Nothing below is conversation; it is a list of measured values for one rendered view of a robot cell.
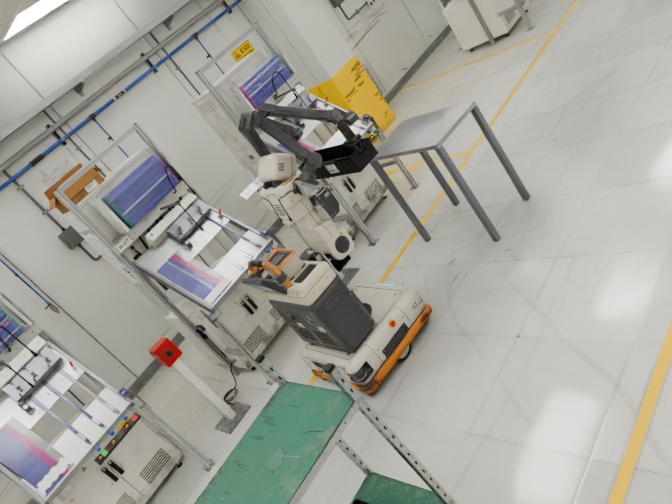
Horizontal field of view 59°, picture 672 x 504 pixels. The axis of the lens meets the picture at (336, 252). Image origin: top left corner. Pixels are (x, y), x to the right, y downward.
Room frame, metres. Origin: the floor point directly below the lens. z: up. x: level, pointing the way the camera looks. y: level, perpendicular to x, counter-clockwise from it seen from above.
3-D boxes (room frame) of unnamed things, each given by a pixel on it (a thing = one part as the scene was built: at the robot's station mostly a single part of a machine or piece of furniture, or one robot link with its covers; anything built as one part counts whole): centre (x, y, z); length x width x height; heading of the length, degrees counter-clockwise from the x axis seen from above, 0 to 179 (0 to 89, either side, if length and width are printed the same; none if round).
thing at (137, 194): (4.40, 0.82, 1.52); 0.51 x 0.13 x 0.27; 122
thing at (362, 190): (5.10, -0.40, 0.65); 1.01 x 0.73 x 1.29; 32
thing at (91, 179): (4.60, 1.07, 1.82); 0.68 x 0.30 x 0.20; 122
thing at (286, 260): (3.17, 0.28, 0.87); 0.23 x 0.15 x 0.11; 25
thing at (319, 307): (3.18, 0.26, 0.59); 0.55 x 0.34 x 0.83; 25
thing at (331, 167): (3.47, -0.34, 1.07); 0.57 x 0.17 x 0.11; 26
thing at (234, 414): (3.70, 1.30, 0.39); 0.24 x 0.24 x 0.78; 32
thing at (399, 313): (3.22, 0.18, 0.16); 0.67 x 0.64 x 0.25; 115
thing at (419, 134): (3.75, -0.93, 0.40); 0.70 x 0.45 x 0.80; 25
